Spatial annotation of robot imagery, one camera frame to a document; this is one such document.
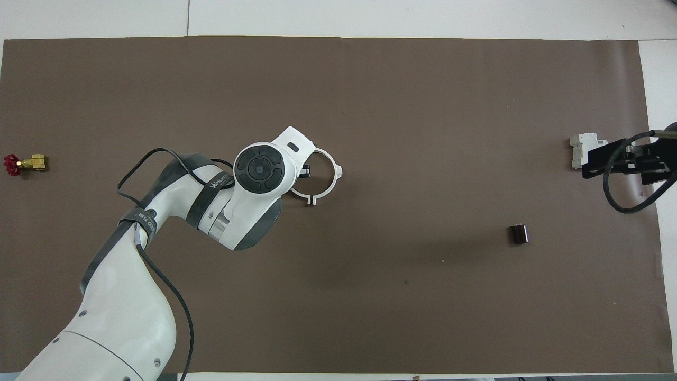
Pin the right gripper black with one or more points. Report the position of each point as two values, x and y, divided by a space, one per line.
656 159

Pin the white half pipe clamp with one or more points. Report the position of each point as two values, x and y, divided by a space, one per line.
332 186
301 195

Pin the white circuit breaker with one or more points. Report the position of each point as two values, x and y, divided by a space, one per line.
579 148

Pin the small dark brown block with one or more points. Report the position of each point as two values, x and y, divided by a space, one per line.
519 235

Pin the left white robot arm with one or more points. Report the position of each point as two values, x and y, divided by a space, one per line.
127 307

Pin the brown table mat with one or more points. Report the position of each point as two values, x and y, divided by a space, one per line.
423 296

